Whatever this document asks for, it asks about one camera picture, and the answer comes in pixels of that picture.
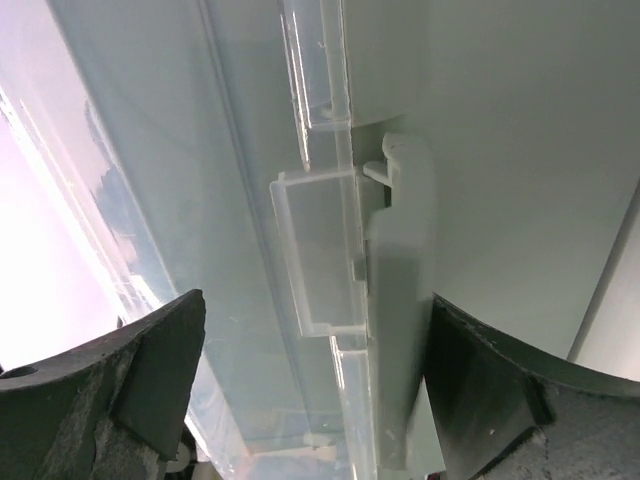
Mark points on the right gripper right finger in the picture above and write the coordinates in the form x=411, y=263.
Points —
x=504, y=409

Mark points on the green translucent tool box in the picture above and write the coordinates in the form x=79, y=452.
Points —
x=322, y=171

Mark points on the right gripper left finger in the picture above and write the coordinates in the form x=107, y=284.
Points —
x=111, y=408

